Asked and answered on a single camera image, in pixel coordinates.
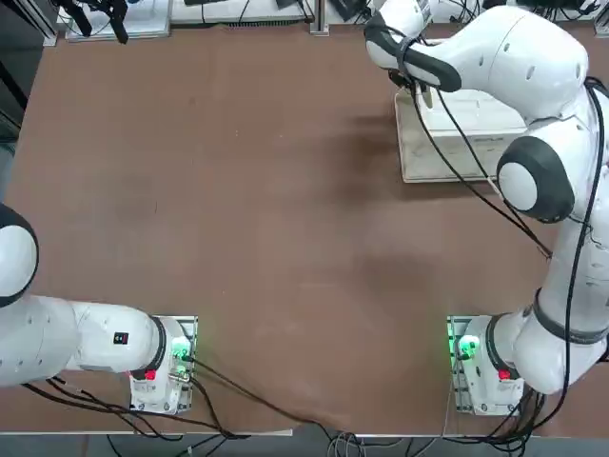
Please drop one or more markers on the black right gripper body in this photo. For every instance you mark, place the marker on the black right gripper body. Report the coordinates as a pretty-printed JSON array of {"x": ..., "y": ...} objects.
[{"x": 402, "y": 80}]

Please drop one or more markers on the white folding storage box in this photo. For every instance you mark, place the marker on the white folding storage box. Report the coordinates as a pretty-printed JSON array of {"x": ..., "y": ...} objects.
[{"x": 414, "y": 157}]

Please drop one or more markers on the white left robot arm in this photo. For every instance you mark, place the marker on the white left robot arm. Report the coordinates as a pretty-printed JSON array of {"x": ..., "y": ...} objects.
[{"x": 47, "y": 333}]

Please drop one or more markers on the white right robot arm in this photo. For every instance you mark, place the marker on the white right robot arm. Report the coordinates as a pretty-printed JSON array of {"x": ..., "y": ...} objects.
[{"x": 523, "y": 57}]

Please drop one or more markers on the large black power adapter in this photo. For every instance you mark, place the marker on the large black power adapter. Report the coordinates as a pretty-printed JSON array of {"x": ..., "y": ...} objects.
[{"x": 349, "y": 9}]

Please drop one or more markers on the long white power strip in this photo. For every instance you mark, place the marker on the long white power strip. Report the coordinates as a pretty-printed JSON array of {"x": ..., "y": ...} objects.
[{"x": 214, "y": 14}]

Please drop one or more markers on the white flat tray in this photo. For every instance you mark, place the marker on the white flat tray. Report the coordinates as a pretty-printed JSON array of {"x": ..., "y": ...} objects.
[{"x": 147, "y": 19}]

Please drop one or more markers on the black tripod stand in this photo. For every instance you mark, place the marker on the black tripod stand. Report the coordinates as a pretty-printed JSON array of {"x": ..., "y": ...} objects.
[{"x": 120, "y": 28}]

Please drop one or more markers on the aluminium profile post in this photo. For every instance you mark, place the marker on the aluminium profile post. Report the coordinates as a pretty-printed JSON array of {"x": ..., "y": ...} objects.
[
  {"x": 320, "y": 19},
  {"x": 45, "y": 24}
]

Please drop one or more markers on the white corner bracket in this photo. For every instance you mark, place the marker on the white corner bracket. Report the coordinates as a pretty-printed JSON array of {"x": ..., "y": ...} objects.
[{"x": 602, "y": 28}]

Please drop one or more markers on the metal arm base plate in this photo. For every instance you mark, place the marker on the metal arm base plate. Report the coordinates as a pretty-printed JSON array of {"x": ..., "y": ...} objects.
[
  {"x": 452, "y": 381},
  {"x": 194, "y": 323}
]

